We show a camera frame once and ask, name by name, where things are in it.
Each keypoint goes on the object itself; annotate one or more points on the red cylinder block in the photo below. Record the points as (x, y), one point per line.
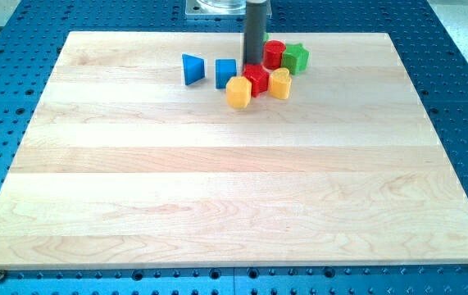
(272, 54)

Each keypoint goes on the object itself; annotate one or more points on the yellow heart block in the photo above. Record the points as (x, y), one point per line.
(280, 83)

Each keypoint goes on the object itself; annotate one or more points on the clear robot base plate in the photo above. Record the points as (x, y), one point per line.
(211, 9)

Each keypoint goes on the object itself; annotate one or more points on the red pentagon block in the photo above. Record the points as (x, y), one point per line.
(258, 76)

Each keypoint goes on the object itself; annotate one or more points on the blue cube block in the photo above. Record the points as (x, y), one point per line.
(225, 69)

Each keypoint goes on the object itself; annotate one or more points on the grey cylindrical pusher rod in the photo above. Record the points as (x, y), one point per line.
(254, 31)

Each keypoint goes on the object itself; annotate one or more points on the light wooden board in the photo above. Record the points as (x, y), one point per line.
(124, 166)

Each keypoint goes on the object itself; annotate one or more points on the green star block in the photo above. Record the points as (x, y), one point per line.
(295, 58)

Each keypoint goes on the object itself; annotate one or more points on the yellow hexagon block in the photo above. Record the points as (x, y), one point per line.
(238, 92)

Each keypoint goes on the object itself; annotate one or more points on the blue triangular block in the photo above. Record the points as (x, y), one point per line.
(194, 69)

